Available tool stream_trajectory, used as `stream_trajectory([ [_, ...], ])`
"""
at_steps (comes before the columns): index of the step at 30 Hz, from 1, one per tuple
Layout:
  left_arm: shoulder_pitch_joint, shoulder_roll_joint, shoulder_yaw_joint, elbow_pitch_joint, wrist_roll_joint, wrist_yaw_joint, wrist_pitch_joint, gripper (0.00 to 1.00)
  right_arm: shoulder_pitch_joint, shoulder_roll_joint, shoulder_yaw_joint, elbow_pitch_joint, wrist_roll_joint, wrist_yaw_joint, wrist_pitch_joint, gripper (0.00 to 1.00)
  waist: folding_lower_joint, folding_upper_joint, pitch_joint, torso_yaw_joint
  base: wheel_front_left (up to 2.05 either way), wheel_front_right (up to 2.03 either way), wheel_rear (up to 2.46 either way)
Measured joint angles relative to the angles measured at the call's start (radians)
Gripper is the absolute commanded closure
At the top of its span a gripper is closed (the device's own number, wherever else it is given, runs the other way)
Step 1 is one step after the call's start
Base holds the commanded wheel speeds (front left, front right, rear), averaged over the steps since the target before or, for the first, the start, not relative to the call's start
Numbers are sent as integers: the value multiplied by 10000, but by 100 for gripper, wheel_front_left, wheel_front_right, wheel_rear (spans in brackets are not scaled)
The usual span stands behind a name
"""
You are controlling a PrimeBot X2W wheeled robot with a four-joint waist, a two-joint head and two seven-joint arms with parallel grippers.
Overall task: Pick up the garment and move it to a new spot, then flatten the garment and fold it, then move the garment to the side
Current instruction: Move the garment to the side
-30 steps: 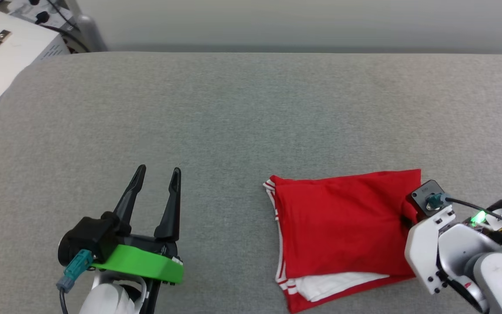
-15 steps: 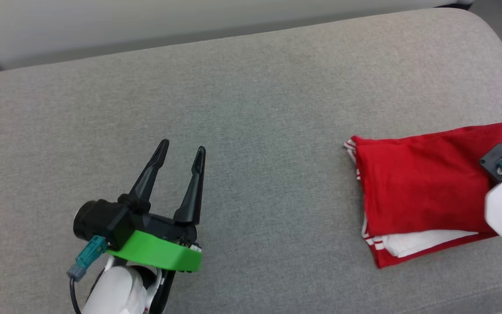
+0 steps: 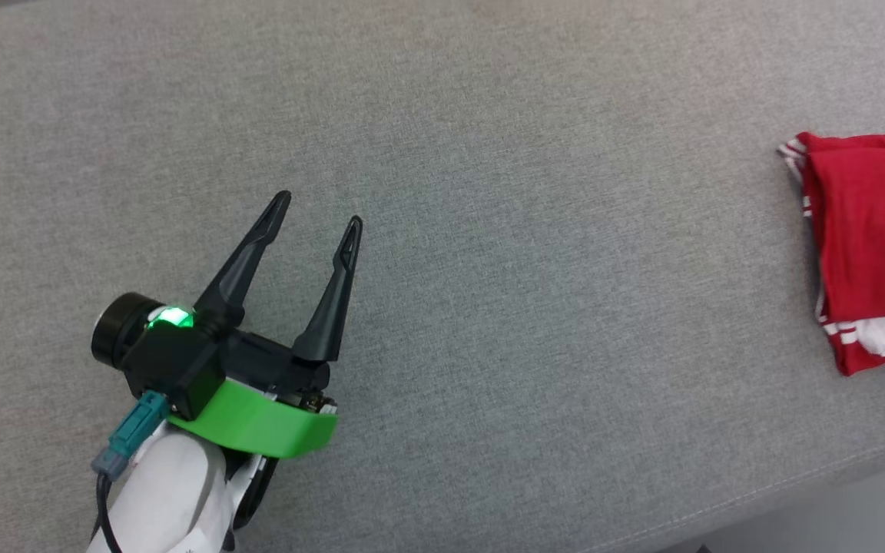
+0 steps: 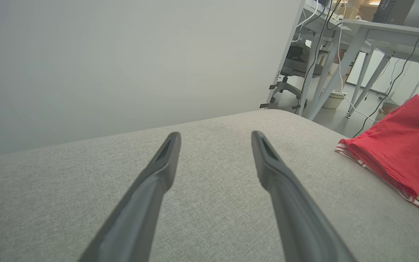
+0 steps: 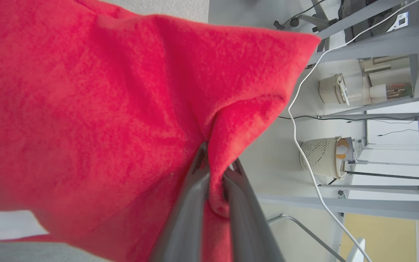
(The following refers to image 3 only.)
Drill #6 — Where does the red garment with white stripes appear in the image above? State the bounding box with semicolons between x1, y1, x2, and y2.
777;127;885;377

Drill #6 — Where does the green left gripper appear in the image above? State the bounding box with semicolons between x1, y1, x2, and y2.
91;190;364;460

